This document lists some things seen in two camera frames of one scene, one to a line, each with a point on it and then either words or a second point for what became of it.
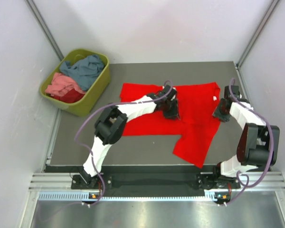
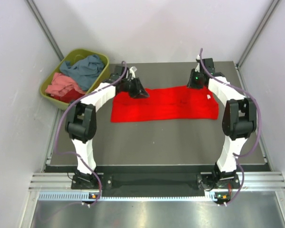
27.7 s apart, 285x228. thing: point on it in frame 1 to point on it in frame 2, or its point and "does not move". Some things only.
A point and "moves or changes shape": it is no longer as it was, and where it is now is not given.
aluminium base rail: [267, 180] does not move
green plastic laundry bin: [83, 106] does not move
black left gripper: [174, 114] to [139, 91]
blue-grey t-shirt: [85, 70] does not move
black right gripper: [217, 114] to [191, 84]
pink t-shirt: [61, 84] does not move
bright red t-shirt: [197, 129] moves or changes shape
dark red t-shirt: [72, 96] does not move
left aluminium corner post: [46, 29] does not move
